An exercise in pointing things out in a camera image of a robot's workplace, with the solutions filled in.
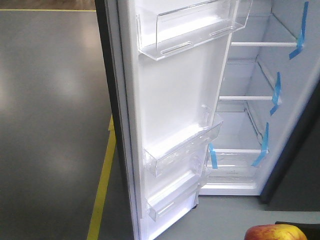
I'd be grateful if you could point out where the fridge door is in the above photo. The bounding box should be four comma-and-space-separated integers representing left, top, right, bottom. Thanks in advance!
94, 0, 253, 240

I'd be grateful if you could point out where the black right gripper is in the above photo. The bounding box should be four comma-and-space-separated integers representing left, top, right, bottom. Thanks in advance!
275, 221, 320, 240

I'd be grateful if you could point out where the clear fridge crisper drawer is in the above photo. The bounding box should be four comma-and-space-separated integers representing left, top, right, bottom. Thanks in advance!
205, 148, 266, 185

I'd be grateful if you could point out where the red yellow apple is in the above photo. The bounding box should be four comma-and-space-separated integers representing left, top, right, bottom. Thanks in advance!
244, 224, 308, 240

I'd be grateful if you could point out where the lower clear door bin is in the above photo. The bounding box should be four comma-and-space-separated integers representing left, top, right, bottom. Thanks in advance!
144, 105, 223, 177

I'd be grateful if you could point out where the grey refrigerator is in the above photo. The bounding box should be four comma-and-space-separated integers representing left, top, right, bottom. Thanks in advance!
199, 0, 320, 212

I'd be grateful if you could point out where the middle clear door bin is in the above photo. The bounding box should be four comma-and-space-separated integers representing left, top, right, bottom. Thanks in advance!
135, 0, 253, 61

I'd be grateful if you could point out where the clear door bin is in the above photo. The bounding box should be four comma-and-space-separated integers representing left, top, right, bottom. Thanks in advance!
135, 0, 253, 61
144, 105, 223, 177

